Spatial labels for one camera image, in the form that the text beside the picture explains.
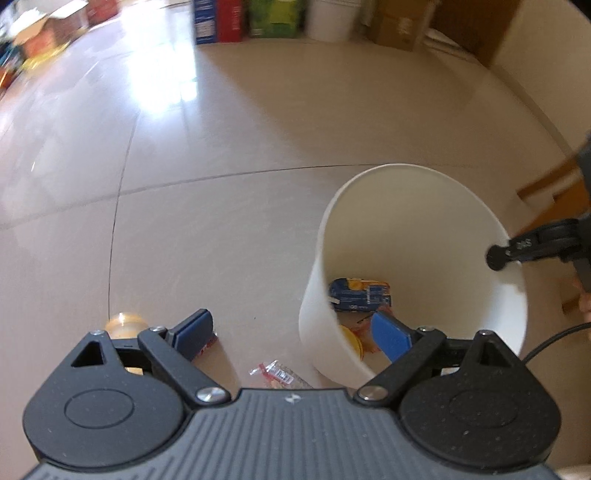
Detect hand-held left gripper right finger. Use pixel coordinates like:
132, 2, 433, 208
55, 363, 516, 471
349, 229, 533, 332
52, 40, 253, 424
355, 310, 521, 409

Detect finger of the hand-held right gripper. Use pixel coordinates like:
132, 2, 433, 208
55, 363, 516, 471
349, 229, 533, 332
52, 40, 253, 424
505, 220, 581, 265

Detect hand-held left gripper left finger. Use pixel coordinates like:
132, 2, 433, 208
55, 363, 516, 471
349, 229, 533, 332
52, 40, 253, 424
71, 309, 232, 409

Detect red and white snack wrapper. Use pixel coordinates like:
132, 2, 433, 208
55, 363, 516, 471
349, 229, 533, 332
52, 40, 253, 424
194, 333, 219, 363

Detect orange plastic bowl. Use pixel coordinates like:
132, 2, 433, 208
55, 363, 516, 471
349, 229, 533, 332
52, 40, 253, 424
353, 314, 384, 354

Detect yellow plastic bowl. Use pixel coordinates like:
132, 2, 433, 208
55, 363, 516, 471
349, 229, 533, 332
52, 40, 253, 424
339, 324, 365, 367

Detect blue snack carton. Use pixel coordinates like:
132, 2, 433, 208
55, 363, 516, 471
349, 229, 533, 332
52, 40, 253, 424
329, 277, 393, 313

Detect yellow paper cup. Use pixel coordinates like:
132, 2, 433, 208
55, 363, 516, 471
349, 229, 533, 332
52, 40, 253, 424
105, 312, 148, 374

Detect clear wrapper with red print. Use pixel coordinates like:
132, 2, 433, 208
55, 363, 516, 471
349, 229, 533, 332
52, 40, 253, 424
248, 360, 315, 389

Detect white plastic trash bin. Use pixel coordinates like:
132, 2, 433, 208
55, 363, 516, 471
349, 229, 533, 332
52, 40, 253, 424
298, 163, 528, 391

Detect person's right hand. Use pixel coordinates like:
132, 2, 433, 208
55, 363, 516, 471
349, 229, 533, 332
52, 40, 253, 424
571, 276, 591, 324

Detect brown cardboard box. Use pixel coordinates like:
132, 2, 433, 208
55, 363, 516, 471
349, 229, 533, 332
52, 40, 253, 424
369, 0, 437, 51

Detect white plastic bucket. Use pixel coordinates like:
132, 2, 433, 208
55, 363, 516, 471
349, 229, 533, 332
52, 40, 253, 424
305, 0, 362, 43

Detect red cardboard box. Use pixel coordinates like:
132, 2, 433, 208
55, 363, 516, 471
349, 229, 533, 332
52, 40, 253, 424
215, 0, 252, 44

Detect green cardboard box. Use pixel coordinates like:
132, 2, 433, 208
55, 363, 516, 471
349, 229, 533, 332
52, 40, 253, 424
249, 0, 308, 38

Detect stacked cardboard boxes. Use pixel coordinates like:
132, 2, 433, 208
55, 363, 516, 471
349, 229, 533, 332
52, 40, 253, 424
14, 0, 121, 49

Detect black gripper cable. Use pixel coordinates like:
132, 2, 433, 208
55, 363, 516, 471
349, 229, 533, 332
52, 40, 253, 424
521, 323, 591, 361

